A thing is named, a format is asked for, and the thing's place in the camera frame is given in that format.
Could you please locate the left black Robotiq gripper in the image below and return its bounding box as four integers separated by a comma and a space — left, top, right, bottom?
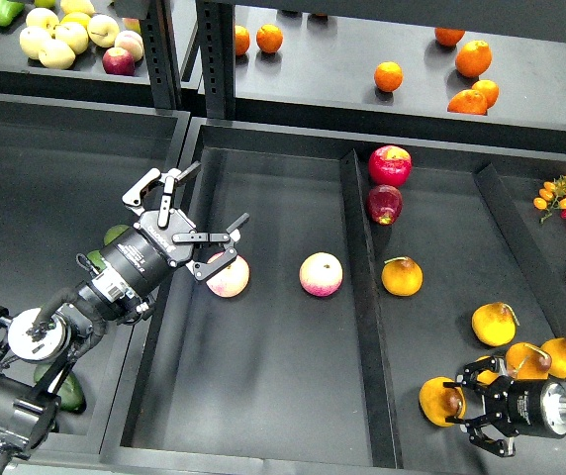
98, 161, 250, 300

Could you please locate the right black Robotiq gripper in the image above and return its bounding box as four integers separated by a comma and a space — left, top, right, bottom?
443, 355, 566, 457

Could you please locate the yellow pear with brown end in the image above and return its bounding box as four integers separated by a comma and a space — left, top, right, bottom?
419, 376, 467, 428

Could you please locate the dark green avocado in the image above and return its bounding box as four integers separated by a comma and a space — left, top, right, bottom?
57, 371, 86, 414

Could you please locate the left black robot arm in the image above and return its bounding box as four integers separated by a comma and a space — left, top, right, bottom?
0, 161, 249, 473

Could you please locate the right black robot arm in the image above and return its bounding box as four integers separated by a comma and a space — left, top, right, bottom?
443, 356, 566, 457

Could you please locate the yellow pear right front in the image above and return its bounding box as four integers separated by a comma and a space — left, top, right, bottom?
477, 356, 500, 386

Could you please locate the yellow pear right middle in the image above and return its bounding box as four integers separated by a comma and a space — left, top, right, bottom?
505, 342, 552, 380

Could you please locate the green avocado top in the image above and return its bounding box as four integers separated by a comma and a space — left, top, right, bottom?
103, 224, 131, 246

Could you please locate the yellow pear right back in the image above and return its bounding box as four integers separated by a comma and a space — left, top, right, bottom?
471, 302, 519, 347

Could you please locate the green avocado middle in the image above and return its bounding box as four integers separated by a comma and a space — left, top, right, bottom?
86, 250, 106, 271

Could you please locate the yellow pear far right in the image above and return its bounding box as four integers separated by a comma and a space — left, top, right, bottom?
541, 337, 566, 379

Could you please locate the yellow pear with stem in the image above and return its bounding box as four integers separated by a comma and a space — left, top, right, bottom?
381, 256, 424, 297

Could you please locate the pink yellow apple left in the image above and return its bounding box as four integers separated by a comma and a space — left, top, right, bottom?
206, 255, 250, 298

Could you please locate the pink yellow apple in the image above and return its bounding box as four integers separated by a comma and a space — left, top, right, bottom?
299, 252, 343, 298
206, 255, 250, 298

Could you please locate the pink yellow apple right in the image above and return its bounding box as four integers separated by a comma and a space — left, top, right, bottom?
299, 252, 343, 298

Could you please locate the black left tray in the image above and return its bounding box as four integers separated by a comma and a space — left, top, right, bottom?
0, 95, 190, 456

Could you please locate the black tray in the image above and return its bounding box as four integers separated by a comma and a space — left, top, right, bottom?
0, 95, 190, 456
102, 120, 566, 474

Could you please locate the red apple on shelf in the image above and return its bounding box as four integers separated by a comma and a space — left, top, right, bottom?
102, 47, 136, 76

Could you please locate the black centre tray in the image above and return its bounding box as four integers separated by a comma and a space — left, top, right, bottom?
102, 120, 566, 474

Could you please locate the pale peach on shelf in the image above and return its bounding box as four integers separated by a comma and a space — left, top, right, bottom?
114, 30, 144, 62

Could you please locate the orange far left shelf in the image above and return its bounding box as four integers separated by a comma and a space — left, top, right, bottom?
235, 25, 251, 56

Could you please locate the dark red apple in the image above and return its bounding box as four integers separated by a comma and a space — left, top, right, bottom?
366, 184, 403, 226

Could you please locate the bright red apple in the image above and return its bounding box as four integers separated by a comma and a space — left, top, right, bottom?
368, 145, 412, 188

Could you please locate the orange middle shelf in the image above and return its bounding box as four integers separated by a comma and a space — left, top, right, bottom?
374, 61, 404, 93

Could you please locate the green bell pepper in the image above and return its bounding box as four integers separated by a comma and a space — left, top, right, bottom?
0, 0, 25, 28

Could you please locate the orange front right shelf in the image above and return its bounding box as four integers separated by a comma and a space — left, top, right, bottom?
447, 89, 488, 115

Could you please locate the orange top shelf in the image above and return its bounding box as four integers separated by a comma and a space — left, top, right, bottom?
434, 28, 465, 48

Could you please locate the black shelf post left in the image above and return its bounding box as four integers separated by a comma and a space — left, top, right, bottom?
141, 0, 182, 110

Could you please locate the black shelf post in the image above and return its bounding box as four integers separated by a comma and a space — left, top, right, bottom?
141, 0, 182, 110
196, 1, 236, 120

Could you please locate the black shelf post right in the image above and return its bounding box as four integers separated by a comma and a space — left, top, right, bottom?
196, 1, 236, 120

